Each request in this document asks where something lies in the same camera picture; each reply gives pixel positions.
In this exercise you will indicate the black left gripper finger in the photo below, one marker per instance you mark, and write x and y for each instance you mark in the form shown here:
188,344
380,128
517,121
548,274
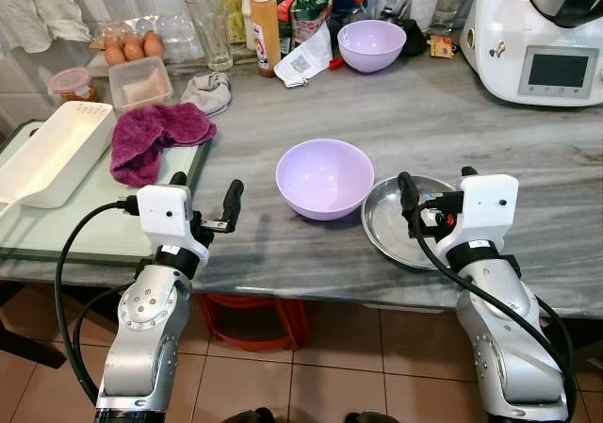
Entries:
232,197
177,178

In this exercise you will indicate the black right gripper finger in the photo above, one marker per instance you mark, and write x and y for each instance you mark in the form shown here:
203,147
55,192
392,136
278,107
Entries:
468,171
407,192

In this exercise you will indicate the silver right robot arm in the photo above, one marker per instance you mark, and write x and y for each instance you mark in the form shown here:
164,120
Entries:
509,348

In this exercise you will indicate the round metal plate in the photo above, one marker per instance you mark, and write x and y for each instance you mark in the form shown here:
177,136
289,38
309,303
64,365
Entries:
386,225

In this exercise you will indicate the magenta towel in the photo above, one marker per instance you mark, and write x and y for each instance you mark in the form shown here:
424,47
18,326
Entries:
151,140

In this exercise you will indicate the large lilac plastic bowl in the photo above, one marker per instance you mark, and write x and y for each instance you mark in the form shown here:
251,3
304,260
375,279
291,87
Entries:
325,183

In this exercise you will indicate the grey crumpled cloth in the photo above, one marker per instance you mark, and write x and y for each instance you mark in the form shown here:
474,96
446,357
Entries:
207,93

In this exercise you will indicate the clear lidded plastic box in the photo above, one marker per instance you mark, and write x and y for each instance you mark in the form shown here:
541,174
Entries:
139,84

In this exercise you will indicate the red plastic stool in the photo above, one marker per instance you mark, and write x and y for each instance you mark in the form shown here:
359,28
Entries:
254,321

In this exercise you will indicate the white rectangular plastic container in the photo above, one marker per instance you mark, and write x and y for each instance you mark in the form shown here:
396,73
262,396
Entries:
52,154

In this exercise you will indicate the small wooden figure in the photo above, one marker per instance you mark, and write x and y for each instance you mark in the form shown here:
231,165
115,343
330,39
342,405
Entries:
441,46

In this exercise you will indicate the green glass cutting board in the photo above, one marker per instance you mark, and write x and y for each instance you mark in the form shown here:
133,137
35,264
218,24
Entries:
57,230

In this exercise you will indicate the brown egg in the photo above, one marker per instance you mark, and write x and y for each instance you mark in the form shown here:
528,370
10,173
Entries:
114,55
134,49
153,43

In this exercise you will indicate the small jar with red lid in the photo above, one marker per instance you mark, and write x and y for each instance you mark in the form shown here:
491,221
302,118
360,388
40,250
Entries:
73,86

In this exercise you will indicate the clear plastic egg carton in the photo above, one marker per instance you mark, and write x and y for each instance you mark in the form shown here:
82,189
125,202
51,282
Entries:
179,39

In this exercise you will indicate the white kitchen machine with screen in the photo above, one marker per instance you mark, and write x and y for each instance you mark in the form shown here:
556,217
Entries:
537,46

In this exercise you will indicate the small black object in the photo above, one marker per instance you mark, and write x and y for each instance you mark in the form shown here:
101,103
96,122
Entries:
412,39

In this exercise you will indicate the small red clip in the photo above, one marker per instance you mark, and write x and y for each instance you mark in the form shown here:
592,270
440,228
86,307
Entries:
334,63

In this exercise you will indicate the tall clear drinking glass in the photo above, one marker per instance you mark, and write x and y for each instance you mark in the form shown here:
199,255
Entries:
212,32

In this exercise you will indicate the small lilac plastic bowl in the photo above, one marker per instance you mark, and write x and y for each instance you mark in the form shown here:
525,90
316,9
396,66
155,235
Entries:
371,46

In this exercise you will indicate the white paper with QR code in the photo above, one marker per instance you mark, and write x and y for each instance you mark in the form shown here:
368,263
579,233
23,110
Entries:
303,63

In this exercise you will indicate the orange sauce squeeze bottle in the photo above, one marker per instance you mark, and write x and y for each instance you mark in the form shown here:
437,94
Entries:
266,32

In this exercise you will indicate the white squeeze bottle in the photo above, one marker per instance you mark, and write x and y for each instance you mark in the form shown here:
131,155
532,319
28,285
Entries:
247,4

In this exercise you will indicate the small bottle with red cap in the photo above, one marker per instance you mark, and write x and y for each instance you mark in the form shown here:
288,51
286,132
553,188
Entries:
358,10

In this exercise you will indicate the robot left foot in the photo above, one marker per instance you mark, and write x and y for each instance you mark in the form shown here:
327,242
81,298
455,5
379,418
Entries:
250,416

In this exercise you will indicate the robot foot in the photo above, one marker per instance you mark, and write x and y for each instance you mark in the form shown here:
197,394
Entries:
250,416
370,417

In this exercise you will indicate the green and red food bag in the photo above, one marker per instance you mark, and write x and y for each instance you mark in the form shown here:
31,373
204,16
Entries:
303,8

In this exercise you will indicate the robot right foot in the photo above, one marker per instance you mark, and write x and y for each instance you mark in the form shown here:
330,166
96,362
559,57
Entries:
370,417

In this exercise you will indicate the hanging beige towel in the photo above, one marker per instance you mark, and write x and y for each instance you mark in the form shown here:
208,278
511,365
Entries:
38,4

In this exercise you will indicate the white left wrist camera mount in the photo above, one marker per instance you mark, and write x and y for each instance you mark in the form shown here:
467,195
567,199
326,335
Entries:
165,211

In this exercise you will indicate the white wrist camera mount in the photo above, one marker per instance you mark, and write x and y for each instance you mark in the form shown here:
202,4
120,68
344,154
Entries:
485,206
165,211

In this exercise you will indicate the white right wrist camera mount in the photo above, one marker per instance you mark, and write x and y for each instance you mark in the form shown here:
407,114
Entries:
485,206

